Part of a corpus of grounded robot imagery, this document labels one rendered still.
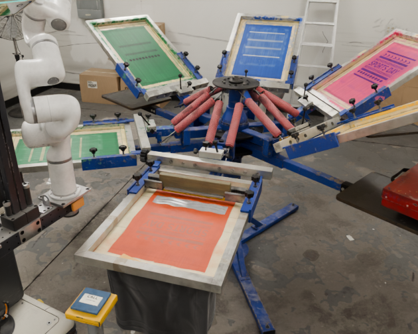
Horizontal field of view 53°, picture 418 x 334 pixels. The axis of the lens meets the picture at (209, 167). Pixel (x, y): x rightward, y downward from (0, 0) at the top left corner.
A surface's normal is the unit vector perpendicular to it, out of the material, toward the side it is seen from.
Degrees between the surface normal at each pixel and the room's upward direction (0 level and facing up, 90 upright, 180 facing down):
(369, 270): 0
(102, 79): 88
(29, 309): 0
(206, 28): 90
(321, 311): 0
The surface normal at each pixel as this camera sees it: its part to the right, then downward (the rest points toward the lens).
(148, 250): 0.01, -0.89
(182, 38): -0.28, 0.43
